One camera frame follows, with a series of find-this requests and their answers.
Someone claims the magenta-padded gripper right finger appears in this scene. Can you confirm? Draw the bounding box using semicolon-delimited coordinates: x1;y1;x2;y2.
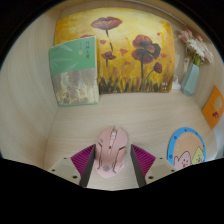
130;143;177;188

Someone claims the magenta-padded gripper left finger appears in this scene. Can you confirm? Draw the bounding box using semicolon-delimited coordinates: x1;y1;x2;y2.
48;143;97;188

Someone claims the pink computer mouse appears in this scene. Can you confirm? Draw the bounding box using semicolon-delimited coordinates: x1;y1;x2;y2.
93;125;129;179

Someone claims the round cartoon mouse pad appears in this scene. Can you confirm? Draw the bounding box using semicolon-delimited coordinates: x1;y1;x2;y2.
166;126;207;172

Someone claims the orange book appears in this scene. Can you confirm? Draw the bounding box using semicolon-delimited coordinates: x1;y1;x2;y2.
201;85;224;131

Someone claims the white power strip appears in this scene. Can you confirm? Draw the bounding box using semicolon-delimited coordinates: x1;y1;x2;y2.
171;74;183;91

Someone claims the pale teal faceted vase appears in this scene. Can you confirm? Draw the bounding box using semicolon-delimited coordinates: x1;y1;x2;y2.
180;62;201;98

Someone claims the green covered book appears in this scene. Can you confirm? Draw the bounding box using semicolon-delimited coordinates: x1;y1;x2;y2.
49;35;100;108

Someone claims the yellow poppy flower painting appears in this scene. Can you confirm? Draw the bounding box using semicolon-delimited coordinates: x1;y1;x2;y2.
54;7;176;95

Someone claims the pink and white flower bouquet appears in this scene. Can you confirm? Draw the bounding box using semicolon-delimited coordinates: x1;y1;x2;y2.
177;28;214;67

